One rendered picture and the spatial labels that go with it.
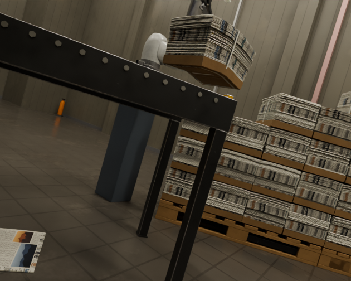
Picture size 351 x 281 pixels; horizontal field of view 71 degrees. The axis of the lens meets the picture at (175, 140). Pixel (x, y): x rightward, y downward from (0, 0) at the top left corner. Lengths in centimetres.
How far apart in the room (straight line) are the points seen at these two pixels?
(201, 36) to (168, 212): 115
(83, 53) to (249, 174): 134
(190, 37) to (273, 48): 375
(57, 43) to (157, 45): 119
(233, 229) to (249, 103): 319
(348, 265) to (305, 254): 30
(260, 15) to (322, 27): 111
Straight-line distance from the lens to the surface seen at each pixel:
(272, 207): 188
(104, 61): 80
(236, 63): 137
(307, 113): 190
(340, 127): 200
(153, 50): 190
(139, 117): 181
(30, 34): 82
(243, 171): 177
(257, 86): 477
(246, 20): 540
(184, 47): 129
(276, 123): 181
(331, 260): 216
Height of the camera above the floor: 64
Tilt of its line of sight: 3 degrees down
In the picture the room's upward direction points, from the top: 16 degrees clockwise
